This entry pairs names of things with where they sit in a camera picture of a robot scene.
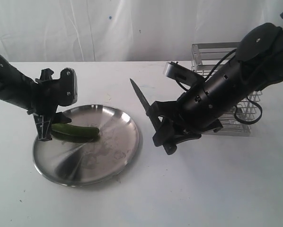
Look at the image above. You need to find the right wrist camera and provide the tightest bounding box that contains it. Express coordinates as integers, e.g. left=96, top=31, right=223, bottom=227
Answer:
left=163, top=61, right=205, bottom=91

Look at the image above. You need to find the black kitchen knife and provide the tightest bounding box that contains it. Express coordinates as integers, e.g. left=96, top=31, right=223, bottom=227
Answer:
left=130, top=78, right=177, bottom=155

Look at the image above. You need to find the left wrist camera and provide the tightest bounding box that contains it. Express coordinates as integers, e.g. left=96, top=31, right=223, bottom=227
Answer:
left=35, top=68, right=78, bottom=106

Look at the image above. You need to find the green cucumber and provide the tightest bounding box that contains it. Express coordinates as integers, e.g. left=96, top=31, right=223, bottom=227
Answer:
left=51, top=123, right=100, bottom=143

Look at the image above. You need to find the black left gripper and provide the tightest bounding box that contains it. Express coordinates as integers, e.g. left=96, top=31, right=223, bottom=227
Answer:
left=27, top=79, right=72, bottom=141

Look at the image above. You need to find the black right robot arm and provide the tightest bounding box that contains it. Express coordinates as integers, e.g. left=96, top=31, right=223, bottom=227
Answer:
left=147, top=23, right=283, bottom=147

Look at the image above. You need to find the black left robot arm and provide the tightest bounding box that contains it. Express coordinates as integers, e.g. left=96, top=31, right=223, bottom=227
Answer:
left=0, top=55, right=78, bottom=141

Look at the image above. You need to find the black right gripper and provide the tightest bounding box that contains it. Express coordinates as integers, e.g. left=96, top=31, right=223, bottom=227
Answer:
left=146, top=85, right=223, bottom=147

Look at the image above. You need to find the round stainless steel plate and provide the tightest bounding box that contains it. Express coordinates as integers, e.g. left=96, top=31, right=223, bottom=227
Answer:
left=32, top=105, right=142, bottom=187

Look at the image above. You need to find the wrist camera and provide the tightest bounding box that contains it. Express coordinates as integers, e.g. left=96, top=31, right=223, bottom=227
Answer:
left=35, top=68, right=78, bottom=106
left=163, top=61, right=205, bottom=91

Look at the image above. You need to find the metal wire utensil rack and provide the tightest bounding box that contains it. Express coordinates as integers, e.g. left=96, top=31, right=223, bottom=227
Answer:
left=192, top=42, right=262, bottom=137

